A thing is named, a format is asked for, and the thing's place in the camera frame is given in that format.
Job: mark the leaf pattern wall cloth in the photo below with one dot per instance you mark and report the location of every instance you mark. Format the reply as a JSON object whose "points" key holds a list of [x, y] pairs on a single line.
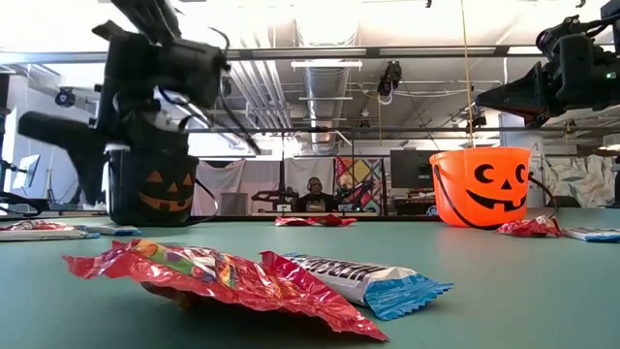
{"points": [[581, 179]]}

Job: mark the grey bin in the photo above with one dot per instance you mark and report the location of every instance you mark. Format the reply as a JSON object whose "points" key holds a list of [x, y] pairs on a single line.
{"points": [[234, 204]]}

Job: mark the white ceiling light fixture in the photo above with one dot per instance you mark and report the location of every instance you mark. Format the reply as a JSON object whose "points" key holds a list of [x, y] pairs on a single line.
{"points": [[325, 64]]}

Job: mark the white blue Hershey's bar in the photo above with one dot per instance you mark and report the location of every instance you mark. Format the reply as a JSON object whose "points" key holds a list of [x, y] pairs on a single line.
{"points": [[593, 235], [111, 229], [349, 276], [43, 235]]}

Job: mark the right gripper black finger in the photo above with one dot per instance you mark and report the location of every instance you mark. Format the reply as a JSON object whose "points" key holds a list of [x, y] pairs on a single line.
{"points": [[528, 94]]}

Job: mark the silver ventilation duct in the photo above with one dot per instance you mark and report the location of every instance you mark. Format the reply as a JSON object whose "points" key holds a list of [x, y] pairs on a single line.
{"points": [[324, 87]]}

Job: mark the colourful quilt wall hanging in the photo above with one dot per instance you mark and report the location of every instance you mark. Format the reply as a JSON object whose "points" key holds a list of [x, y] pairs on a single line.
{"points": [[361, 170]]}

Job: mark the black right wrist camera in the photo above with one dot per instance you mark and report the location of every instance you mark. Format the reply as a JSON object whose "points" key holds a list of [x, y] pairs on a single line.
{"points": [[557, 36]]}

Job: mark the green table mat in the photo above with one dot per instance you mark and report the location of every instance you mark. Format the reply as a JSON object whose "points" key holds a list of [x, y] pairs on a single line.
{"points": [[508, 291]]}

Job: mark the tilted white-screen monitor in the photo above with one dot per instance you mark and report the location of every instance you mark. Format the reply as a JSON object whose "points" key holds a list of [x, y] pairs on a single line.
{"points": [[26, 169]]}

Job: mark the grey overhead crossbar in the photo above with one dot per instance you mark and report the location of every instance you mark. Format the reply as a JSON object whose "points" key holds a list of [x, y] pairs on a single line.
{"points": [[300, 52]]}

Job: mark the black hanging device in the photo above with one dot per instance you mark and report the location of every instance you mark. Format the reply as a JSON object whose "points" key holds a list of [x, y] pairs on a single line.
{"points": [[478, 121]]}

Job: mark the person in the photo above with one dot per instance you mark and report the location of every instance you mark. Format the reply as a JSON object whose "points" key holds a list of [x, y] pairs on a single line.
{"points": [[316, 201]]}

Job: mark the black ceiling camera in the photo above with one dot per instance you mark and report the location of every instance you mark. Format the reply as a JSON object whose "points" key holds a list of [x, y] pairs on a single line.
{"points": [[390, 76]]}

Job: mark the black background station frame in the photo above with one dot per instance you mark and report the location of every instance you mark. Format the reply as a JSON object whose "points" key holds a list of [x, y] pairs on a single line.
{"points": [[412, 129]]}

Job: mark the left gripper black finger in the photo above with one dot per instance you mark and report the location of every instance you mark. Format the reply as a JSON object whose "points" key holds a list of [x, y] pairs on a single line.
{"points": [[72, 138], [155, 140]]}

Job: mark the black jack-o-lantern bucket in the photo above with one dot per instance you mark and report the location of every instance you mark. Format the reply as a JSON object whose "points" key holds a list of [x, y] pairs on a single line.
{"points": [[126, 194]]}

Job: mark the black background robot rig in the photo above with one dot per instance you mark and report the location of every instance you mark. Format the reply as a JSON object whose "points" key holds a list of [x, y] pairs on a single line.
{"points": [[271, 196]]}

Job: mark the white hanging cloth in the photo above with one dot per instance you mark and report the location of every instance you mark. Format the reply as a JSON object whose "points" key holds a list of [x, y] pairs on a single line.
{"points": [[298, 174], [223, 177]]}

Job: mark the black background monitor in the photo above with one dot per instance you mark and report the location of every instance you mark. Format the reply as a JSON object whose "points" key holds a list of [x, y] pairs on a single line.
{"points": [[412, 169]]}

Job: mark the orange jack-o-lantern bucket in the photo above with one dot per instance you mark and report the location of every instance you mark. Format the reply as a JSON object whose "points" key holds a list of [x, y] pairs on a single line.
{"points": [[455, 194]]}

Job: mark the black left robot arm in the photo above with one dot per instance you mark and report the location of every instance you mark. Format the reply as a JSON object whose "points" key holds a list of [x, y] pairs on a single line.
{"points": [[145, 19]]}

